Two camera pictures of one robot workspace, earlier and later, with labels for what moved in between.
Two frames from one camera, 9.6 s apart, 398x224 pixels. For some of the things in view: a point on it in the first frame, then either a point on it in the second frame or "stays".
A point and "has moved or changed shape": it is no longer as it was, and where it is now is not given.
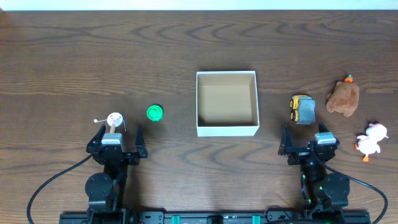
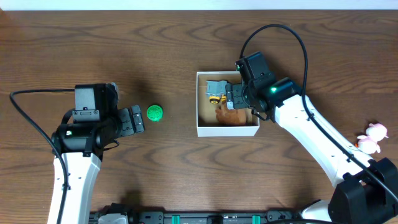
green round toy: [155, 112] stays
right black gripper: [287, 148] → [234, 96]
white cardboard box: [227, 103] stays
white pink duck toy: [368, 144] stays
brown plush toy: [344, 99] → [228, 116]
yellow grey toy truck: [303, 109] has moved or changed shape
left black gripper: [116, 155] → [125, 122]
